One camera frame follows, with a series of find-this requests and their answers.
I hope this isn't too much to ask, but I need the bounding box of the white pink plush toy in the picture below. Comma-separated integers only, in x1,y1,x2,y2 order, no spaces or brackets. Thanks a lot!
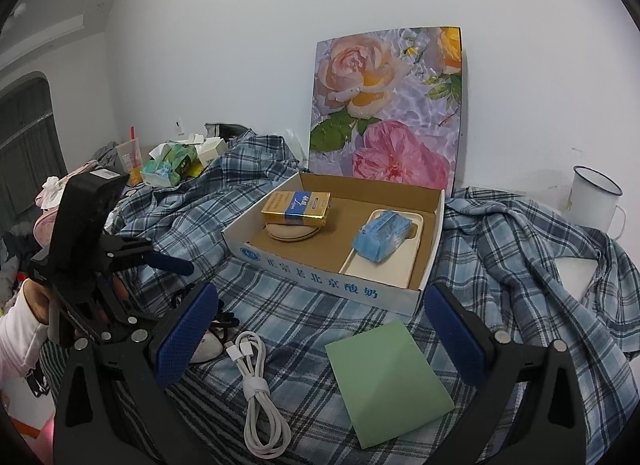
190,325,223,364

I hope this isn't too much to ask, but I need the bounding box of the white charging cable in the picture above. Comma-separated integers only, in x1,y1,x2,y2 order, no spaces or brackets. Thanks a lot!
225,330,293,457

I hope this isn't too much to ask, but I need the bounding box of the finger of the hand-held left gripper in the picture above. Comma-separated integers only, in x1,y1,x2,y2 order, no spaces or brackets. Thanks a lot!
107,244,195,277
95,277,173,343

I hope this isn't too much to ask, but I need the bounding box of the blue tissue packet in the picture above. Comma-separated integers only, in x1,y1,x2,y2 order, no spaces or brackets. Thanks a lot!
351,210,412,262

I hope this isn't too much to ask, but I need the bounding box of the person's left hand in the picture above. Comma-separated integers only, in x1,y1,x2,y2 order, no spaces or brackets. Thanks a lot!
20,277,53,341

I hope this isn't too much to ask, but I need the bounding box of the floral picture board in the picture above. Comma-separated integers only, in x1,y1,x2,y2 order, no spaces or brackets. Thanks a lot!
307,25,470,196

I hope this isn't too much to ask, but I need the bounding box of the small white box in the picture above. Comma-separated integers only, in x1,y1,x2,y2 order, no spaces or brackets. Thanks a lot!
197,138,228,168

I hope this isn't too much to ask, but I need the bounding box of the beige round compact mirror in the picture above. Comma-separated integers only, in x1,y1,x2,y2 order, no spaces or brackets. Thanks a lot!
263,222,317,245

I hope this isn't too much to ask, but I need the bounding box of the green floral tissue pack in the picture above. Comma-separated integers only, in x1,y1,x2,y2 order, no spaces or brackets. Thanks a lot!
140,142,198,187

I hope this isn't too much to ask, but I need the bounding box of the green card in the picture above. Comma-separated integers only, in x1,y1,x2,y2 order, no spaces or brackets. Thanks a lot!
324,321,456,450

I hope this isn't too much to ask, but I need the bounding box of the grey curtain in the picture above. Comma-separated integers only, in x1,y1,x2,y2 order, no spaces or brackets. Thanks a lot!
0,72,68,226

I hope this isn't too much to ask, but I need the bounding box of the beige phone case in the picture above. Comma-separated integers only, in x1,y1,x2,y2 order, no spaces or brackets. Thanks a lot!
339,208,426,290

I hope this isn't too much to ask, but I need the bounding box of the blue plaid cloth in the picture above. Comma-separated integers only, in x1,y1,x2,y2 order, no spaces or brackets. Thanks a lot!
112,130,638,465

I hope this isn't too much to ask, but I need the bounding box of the yellow cigarette pack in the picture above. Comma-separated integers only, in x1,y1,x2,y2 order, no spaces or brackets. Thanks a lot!
260,190,332,228

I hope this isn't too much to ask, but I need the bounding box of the plastic drink cup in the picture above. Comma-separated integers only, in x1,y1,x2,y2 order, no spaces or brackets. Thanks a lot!
116,126,143,186

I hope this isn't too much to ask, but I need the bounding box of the black hair tie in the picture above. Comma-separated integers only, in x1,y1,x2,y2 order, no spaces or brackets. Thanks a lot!
207,311,236,341

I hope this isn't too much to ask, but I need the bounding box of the grey black bag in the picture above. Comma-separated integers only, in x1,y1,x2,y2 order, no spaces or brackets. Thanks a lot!
205,121,256,143

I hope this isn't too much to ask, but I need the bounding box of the white enamel mug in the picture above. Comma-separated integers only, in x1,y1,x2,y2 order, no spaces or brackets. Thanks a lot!
564,165,627,236

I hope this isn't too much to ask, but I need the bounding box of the pink clothes pile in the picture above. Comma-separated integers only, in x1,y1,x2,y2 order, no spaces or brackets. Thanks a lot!
32,175,71,246

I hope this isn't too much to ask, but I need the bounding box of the white cardboard box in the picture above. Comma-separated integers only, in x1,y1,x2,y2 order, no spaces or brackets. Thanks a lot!
221,171,446,317

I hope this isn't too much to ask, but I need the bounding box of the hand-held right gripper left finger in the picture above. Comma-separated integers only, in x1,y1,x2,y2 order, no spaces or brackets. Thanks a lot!
52,281,221,465

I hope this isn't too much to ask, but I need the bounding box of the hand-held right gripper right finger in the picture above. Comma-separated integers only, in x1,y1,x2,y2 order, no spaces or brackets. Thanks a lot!
422,282,587,465

